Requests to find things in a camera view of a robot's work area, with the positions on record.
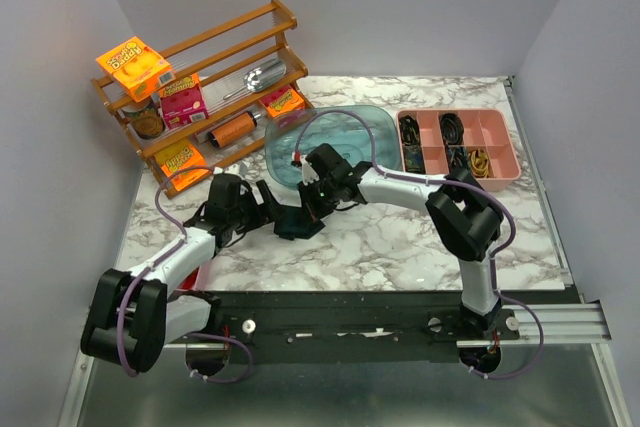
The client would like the rolled blue floral tie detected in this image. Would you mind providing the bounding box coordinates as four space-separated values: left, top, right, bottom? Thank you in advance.
403 145 426 174

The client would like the orange sponge box bottom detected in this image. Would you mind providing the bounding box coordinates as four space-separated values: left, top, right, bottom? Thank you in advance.
154 139 208 192

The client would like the brown cylinder bottle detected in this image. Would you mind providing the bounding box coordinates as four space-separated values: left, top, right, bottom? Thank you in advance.
207 111 260 148

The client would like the orange Scrub Daddy box top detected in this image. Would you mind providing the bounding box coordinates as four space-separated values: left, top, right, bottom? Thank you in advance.
96 36 176 102

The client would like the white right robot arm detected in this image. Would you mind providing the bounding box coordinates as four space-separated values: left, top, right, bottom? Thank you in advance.
291 143 503 339

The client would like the metal scoop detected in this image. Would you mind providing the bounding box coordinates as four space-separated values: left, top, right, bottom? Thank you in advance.
222 58 287 101

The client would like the rolled yellow tie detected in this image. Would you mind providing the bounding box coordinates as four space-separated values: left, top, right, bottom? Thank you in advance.
468 148 492 179

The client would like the rolled dark patterned tie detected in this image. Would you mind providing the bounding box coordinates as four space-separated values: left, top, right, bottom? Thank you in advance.
398 115 420 145

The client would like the orange sponge box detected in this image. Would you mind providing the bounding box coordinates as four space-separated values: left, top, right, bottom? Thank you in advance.
154 139 208 192
259 86 305 119

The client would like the rolled blue striped tie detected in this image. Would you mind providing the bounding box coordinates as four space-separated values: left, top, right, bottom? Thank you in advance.
445 146 471 173

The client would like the pink Scrub Mommy box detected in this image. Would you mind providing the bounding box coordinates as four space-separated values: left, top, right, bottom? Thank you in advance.
159 73 209 129

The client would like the rolled black tie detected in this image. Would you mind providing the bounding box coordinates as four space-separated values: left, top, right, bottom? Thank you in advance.
439 113 464 145

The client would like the pink divided organizer tray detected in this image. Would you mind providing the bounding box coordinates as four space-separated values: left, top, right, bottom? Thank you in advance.
396 109 521 192

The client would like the food can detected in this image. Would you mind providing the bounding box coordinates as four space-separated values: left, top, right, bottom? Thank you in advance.
121 97 165 140

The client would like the wooden three-tier rack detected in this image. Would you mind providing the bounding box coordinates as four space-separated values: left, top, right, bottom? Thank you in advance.
92 0 311 198

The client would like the clear blue plastic tub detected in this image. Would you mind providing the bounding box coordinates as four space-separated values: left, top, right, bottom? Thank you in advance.
265 105 402 189

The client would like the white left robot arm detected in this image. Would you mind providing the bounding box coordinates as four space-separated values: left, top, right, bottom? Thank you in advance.
80 173 280 377

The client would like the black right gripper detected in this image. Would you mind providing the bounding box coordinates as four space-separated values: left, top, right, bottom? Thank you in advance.
296 176 339 227

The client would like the pink narrow bin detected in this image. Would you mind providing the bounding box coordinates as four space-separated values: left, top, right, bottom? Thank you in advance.
177 267 208 291

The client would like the orange sponge box right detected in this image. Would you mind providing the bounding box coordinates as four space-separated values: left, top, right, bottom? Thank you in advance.
259 86 305 119

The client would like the dark green necktie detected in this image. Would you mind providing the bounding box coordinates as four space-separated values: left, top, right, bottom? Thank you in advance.
274 214 325 240

